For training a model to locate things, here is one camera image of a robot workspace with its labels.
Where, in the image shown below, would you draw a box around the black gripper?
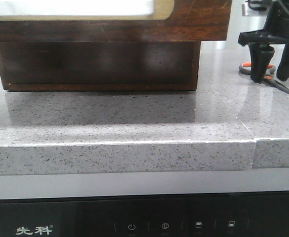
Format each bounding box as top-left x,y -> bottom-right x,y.
238,0 -> 289,83

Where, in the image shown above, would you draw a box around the grey orange scissors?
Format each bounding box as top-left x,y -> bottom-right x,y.
239,62 -> 289,94

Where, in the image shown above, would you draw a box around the dark wooden drawer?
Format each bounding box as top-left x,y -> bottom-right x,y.
0,0 -> 232,42

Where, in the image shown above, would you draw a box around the dark wooden drawer cabinet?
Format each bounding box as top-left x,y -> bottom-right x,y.
0,41 -> 201,91

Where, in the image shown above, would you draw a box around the black appliance control panel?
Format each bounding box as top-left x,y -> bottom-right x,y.
0,191 -> 289,237

